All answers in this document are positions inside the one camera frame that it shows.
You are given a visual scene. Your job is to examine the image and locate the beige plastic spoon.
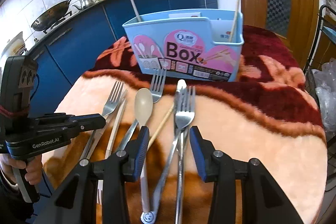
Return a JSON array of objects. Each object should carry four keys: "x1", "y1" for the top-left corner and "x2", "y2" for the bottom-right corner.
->
[{"x1": 134, "y1": 88, "x2": 154, "y2": 213}]

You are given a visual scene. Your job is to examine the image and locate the wooden chopstick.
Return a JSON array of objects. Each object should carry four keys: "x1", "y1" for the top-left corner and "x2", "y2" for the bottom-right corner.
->
[
  {"x1": 147, "y1": 105, "x2": 174, "y2": 149},
  {"x1": 229, "y1": 0, "x2": 240, "y2": 43}
]

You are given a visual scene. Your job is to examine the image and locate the white chopstick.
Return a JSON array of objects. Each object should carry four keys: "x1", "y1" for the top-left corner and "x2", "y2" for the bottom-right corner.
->
[
  {"x1": 97, "y1": 98, "x2": 127, "y2": 205},
  {"x1": 130, "y1": 0, "x2": 142, "y2": 22}
]

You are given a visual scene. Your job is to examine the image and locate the blue base cabinets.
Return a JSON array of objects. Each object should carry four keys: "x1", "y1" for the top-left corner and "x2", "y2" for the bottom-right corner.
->
[{"x1": 28, "y1": 0, "x2": 218, "y2": 117}]

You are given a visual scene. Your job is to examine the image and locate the pink and red plush blanket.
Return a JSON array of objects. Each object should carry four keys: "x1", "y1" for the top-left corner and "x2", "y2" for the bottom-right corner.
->
[{"x1": 42, "y1": 26, "x2": 327, "y2": 223}]

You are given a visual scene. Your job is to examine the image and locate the steel teapot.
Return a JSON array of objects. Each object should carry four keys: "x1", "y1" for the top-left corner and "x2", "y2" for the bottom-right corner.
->
[{"x1": 72, "y1": 0, "x2": 97, "y2": 11}]

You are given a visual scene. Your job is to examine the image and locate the steel table knife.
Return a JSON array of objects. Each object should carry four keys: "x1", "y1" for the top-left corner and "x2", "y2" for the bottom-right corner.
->
[{"x1": 140, "y1": 79, "x2": 188, "y2": 224}]

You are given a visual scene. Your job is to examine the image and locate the black metal rack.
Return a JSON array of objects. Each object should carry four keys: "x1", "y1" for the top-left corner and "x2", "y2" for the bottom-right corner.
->
[{"x1": 303, "y1": 5, "x2": 335, "y2": 106}]

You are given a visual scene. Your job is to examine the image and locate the steel fork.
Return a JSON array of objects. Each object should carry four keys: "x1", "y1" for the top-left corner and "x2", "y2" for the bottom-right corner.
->
[
  {"x1": 117, "y1": 69, "x2": 167, "y2": 150},
  {"x1": 174, "y1": 86, "x2": 195, "y2": 223},
  {"x1": 80, "y1": 81, "x2": 123, "y2": 160}
]

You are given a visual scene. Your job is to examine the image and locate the clear plastic bag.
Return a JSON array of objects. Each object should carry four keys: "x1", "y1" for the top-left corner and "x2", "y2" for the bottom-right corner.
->
[{"x1": 312, "y1": 58, "x2": 336, "y2": 140}]

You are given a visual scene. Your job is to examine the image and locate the black wok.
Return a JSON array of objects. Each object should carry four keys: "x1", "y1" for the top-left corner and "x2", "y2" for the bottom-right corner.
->
[{"x1": 31, "y1": 0, "x2": 72, "y2": 34}]

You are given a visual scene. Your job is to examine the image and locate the person's left hand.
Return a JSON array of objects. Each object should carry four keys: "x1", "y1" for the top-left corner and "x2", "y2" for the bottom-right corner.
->
[{"x1": 1, "y1": 154, "x2": 43, "y2": 185}]

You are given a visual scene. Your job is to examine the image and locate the light blue utensil box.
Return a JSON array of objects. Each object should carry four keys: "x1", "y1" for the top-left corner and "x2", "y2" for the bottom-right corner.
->
[{"x1": 123, "y1": 9, "x2": 244, "y2": 82}]

